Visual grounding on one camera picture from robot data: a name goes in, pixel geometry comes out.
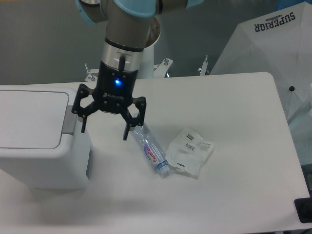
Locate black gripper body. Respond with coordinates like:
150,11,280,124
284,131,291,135
91,62,138,114

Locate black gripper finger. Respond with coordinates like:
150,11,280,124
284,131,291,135
71,83,98,134
119,97,146,140

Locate white trash can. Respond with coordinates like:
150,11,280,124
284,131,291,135
0,85,92,190

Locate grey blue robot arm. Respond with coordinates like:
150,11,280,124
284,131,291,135
72,0,202,140

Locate clear plastic water bottle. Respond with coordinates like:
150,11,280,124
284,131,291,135
131,123,170,178

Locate clear plastic packaging bag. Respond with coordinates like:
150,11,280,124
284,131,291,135
166,127,215,176

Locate white superior umbrella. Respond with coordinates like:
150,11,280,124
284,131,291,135
210,1,312,132

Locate black device at edge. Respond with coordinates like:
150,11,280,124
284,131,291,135
294,197,312,223

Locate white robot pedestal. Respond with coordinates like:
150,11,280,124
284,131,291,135
84,17,174,82

